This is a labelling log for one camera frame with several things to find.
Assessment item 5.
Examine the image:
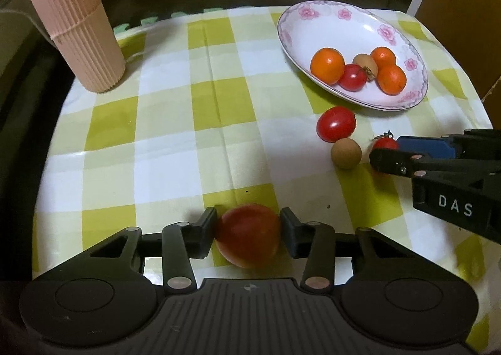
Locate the green checkered tablecloth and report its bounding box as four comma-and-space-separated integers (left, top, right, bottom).
31, 6, 494, 355

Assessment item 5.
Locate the large red tomato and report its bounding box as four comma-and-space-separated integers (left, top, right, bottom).
214, 203, 281, 269

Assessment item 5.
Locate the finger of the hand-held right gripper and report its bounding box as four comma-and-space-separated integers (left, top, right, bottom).
369, 149, 501, 180
396, 129, 501, 160

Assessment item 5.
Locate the small red cherry tomato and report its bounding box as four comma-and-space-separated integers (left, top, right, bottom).
337, 64, 369, 92

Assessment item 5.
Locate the brown longan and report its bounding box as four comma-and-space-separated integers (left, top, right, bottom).
331, 138, 362, 170
352, 53, 379, 79

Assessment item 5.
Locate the pink ribbed cylindrical container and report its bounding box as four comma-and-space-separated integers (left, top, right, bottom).
17, 0, 127, 94

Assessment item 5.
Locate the white floral plate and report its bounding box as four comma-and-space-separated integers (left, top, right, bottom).
277, 0, 429, 112

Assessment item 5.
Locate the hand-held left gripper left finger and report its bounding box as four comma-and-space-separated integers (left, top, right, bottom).
90, 206, 219, 297

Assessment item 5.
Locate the stemmed red cherry tomato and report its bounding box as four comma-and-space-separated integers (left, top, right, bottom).
372, 130, 400, 152

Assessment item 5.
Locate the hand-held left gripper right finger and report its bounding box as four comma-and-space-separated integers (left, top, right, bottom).
280, 207, 416, 295

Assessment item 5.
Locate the orange tomato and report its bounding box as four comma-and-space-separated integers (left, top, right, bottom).
310, 47, 346, 85
376, 64, 407, 96
370, 46, 397, 68

